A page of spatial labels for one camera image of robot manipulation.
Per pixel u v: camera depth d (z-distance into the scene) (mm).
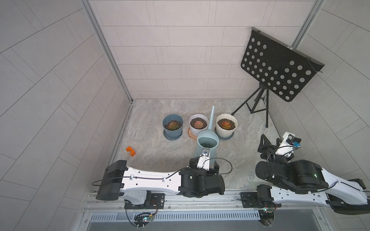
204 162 568
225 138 928
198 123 910
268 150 509
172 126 910
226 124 910
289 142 467
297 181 405
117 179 427
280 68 717
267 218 692
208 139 723
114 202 709
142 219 665
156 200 708
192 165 608
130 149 874
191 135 955
